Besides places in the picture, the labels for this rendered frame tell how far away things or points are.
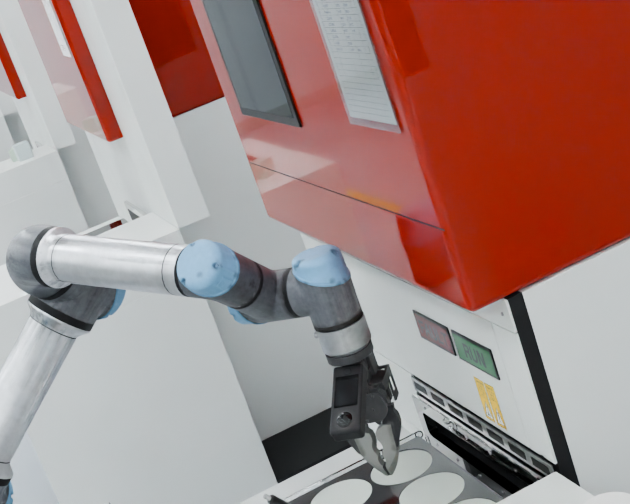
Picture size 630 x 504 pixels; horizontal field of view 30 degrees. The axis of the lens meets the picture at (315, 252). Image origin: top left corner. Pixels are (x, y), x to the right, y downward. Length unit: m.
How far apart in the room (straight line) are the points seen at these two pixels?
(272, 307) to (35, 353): 0.46
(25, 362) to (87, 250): 0.29
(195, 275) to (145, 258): 0.12
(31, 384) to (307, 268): 0.56
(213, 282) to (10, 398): 0.53
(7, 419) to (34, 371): 0.09
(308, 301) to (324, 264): 0.06
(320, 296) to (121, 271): 0.29
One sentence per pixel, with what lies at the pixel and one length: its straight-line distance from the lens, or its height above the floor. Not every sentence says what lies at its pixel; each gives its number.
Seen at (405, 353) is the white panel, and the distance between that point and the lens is 1.98.
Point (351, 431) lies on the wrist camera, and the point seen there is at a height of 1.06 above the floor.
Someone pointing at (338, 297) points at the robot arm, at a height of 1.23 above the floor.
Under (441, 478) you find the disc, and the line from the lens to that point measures 1.83.
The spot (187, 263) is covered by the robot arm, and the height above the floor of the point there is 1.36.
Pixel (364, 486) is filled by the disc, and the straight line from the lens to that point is 1.87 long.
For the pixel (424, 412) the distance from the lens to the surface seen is 1.99.
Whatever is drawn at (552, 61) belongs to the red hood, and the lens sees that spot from 1.51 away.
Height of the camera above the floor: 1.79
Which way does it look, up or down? 17 degrees down
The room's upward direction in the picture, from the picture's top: 19 degrees counter-clockwise
